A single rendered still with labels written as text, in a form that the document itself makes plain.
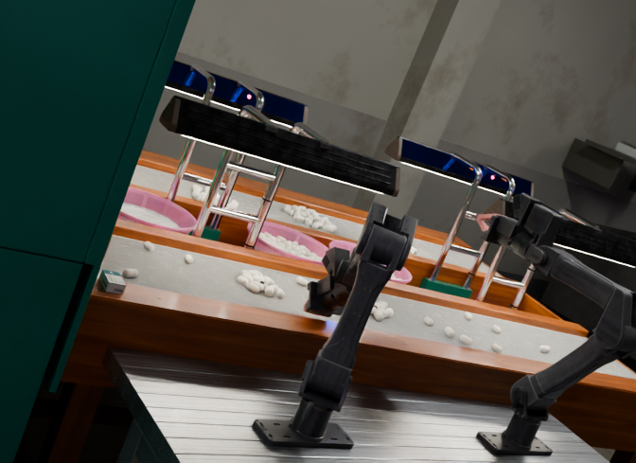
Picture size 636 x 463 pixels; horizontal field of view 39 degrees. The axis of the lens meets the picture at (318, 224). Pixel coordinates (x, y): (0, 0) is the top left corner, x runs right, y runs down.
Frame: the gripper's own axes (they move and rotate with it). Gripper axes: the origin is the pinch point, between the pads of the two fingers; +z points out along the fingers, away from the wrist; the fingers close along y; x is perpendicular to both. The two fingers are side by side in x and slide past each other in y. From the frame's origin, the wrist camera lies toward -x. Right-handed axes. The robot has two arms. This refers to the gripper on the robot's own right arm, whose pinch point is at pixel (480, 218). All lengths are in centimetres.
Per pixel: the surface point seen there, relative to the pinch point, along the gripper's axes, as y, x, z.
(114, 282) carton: 91, 29, -7
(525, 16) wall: -256, -78, 274
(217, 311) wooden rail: 69, 31, -9
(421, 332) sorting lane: 1.4, 33.2, 1.0
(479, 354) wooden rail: -6.0, 30.9, -12.8
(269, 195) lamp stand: 39, 15, 33
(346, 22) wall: -129, -32, 275
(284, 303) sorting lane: 42, 33, 6
